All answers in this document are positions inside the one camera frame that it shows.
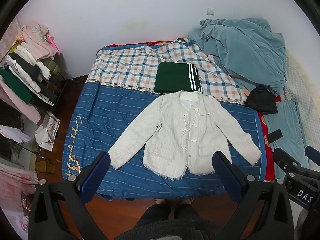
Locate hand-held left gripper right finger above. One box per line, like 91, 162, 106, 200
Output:
211, 151, 294, 240

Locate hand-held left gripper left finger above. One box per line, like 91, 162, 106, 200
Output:
28, 151, 112, 240

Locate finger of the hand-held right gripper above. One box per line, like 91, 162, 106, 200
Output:
273, 148, 302, 174
304, 146, 320, 162

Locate white tweed jacket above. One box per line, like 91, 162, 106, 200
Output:
108, 90, 262, 180

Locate black metal clothes rack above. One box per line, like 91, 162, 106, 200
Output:
46, 72, 75, 113

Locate pile of hanging clothes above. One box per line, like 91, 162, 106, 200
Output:
0, 24, 62, 105

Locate black phone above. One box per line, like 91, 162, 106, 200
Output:
267, 129, 283, 143

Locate teal pillow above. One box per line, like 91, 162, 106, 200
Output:
265, 99, 310, 180

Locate brown cardboard box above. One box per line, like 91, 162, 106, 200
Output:
35, 159, 57, 174

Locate black bag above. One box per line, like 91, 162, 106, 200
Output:
244, 86, 278, 115

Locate white paper bag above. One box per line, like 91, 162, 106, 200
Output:
35, 111, 61, 152

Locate white quilted blanket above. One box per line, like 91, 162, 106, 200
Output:
284, 47, 320, 153

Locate person's feet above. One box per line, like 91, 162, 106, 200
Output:
154, 198, 195, 205

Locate blue and plaid bed cover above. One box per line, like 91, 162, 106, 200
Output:
61, 40, 265, 200

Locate pink floral cloth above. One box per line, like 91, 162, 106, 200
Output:
0, 165, 38, 230

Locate white cloth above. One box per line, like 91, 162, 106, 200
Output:
0, 124, 31, 144

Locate pink fuzzy cloth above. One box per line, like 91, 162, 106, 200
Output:
0, 80, 42, 124

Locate green pants with white stripes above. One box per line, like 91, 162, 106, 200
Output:
154, 61, 204, 94

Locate teal blanket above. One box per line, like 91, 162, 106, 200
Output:
188, 17, 287, 97

